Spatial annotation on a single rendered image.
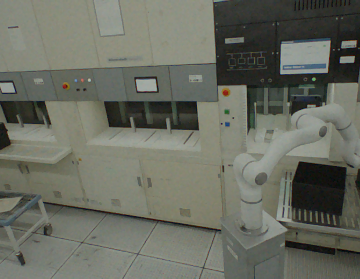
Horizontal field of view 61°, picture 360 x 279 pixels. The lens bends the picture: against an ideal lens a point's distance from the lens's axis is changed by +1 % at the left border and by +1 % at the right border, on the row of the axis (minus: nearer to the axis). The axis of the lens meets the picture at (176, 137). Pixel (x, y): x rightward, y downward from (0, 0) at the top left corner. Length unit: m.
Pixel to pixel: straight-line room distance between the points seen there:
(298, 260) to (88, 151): 2.07
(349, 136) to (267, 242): 0.74
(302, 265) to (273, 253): 0.87
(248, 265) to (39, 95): 2.32
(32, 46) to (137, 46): 1.03
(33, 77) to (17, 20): 0.49
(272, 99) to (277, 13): 1.23
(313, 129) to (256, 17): 0.86
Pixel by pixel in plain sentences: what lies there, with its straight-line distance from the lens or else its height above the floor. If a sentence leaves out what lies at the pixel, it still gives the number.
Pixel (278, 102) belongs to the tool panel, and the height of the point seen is 0.99.
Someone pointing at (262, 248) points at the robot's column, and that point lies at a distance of 1.83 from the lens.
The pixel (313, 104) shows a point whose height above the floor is 1.09.
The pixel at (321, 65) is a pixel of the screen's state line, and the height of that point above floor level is 1.51.
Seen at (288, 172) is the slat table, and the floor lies 0.76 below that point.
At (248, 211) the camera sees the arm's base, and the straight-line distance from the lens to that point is 1.76.
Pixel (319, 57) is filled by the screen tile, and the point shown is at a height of 1.57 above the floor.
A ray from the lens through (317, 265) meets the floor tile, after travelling 2.80.
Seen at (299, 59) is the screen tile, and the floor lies 1.56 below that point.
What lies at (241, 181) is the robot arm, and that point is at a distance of 1.72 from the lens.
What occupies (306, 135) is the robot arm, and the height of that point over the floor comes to 1.29.
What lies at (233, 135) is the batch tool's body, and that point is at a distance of 2.38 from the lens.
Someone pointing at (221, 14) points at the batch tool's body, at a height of 1.87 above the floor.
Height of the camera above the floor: 1.96
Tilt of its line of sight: 23 degrees down
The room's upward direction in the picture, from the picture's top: 7 degrees counter-clockwise
